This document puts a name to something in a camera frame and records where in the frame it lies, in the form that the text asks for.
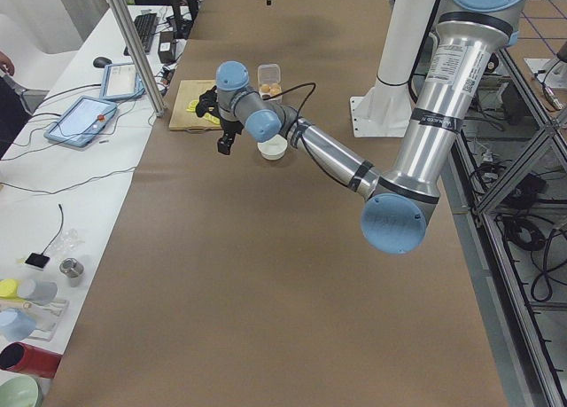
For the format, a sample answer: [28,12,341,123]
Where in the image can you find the lemon slice near knife tip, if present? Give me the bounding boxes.
[186,99,199,113]

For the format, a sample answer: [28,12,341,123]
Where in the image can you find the black box on desk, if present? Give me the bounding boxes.
[158,31,177,64]

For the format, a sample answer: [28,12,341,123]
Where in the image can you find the aluminium frame post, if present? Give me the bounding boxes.
[108,0,166,117]

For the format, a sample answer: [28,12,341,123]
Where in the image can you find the light blue cup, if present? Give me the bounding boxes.
[0,309,36,342]

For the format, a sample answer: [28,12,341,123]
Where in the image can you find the clear plastic egg box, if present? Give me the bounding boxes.
[257,64,283,102]

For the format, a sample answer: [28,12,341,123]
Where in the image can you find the grey cup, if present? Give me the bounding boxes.
[17,279,58,305]

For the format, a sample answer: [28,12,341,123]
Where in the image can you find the dark grey pad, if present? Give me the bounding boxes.
[25,253,50,270]

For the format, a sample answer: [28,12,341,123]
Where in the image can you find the near blue teach pendant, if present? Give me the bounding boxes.
[43,96,118,148]

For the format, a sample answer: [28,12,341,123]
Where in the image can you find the green bowl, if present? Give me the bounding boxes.
[1,376,43,407]

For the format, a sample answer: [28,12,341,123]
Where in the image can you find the lemon slice top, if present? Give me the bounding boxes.
[208,115,220,125]

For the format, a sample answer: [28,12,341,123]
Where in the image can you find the brown egg in box front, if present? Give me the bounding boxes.
[270,83,282,95]

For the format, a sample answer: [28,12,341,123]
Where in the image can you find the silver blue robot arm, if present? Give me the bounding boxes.
[216,0,526,254]

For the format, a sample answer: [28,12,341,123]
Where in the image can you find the black camera cable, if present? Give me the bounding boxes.
[265,82,318,129]

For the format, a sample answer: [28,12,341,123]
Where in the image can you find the far blue teach pendant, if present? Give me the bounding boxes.
[99,63,144,101]

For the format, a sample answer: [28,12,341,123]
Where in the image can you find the black computer mouse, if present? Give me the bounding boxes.
[92,57,112,68]

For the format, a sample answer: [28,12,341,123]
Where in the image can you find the red bottle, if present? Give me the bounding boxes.
[1,342,62,379]

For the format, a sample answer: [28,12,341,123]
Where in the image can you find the white paper bowl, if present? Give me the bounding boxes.
[257,135,288,160]

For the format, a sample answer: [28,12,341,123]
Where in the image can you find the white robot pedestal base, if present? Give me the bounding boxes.
[350,0,436,137]

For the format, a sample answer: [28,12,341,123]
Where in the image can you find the yellow cup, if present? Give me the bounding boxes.
[0,278,19,299]

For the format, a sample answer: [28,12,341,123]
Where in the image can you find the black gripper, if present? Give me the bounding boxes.
[217,0,272,155]

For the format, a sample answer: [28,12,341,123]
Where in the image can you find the blue teach pendant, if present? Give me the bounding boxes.
[43,96,118,148]
[99,63,144,101]

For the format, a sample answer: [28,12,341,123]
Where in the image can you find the small metal cylinder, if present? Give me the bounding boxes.
[59,258,84,287]

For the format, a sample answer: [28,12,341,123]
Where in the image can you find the black keyboard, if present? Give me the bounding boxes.
[134,12,159,53]

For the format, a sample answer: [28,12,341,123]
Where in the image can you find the wooden cutting board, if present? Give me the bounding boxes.
[168,80,221,132]

